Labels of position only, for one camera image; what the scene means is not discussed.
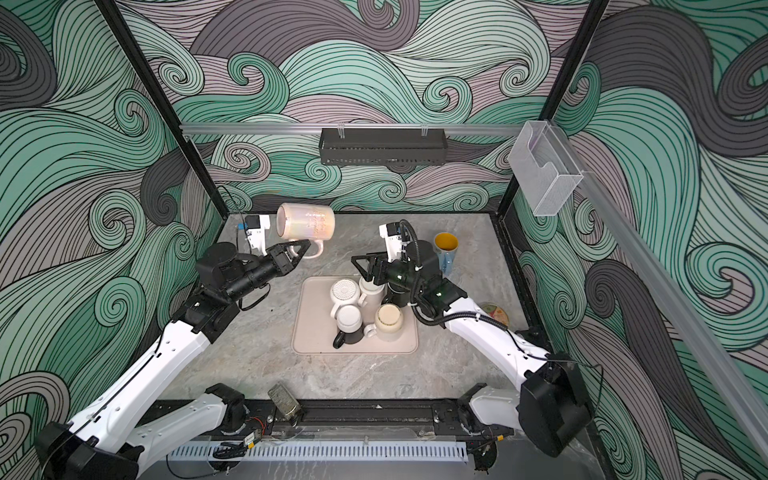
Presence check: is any tall white mug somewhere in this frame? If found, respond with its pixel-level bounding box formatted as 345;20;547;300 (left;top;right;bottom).
357;278;387;319

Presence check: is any pink silicone tray mat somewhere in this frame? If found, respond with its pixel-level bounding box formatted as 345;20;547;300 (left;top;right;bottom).
292;276;419;355

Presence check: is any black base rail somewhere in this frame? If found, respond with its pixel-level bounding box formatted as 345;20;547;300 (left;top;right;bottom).
149;397;595;439

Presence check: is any colourful round tin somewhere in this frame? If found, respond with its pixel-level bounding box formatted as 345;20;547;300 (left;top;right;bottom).
480;303;510;329

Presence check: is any black wire wall basket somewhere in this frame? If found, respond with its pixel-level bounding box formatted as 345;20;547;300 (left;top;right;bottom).
318;127;448;166

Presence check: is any black mug white base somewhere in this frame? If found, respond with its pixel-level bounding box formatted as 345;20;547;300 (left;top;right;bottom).
332;305;364;349

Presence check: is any pink iridescent mug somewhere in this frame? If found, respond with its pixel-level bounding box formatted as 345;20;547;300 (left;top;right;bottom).
276;203;336;259

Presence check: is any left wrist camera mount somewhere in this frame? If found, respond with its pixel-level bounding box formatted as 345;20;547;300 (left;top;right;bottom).
237;214;271;255

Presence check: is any clear acrylic wall holder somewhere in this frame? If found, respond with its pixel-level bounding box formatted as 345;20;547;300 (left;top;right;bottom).
507;121;583;217

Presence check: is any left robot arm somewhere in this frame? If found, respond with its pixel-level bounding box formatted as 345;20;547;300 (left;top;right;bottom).
34;240;311;479

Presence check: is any white ribbed-bottom mug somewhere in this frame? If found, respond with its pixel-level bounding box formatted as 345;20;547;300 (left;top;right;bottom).
330;278;360;319

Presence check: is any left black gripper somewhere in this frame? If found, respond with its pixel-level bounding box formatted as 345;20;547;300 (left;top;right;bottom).
225;239;309;306

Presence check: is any cream speckled mug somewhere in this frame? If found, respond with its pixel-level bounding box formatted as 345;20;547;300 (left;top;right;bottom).
364;304;404;342

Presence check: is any black glossy mug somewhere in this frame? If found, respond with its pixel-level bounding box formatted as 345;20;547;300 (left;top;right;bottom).
382;286;411;308

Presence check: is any small metal device front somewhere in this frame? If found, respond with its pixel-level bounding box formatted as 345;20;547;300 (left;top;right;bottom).
268;383;302;421

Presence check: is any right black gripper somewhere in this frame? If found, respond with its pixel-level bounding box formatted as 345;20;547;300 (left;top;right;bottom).
354;249;430;297

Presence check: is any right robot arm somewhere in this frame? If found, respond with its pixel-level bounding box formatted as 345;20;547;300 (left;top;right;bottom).
351;240;595;457

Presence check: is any blue mug yellow inside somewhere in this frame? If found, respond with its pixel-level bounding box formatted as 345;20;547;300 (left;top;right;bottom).
433;232;459;276

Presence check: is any white slotted cable duct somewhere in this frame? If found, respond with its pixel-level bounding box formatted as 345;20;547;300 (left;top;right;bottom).
168;440;470;463

